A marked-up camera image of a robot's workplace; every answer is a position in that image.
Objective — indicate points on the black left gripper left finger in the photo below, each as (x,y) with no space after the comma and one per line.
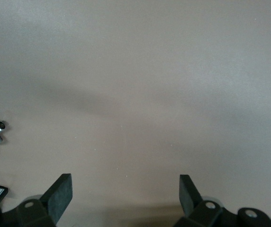
(59,198)

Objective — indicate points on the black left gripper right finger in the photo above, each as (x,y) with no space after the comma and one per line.
(187,196)

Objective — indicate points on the brown table cover sheet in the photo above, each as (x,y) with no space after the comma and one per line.
(135,71)

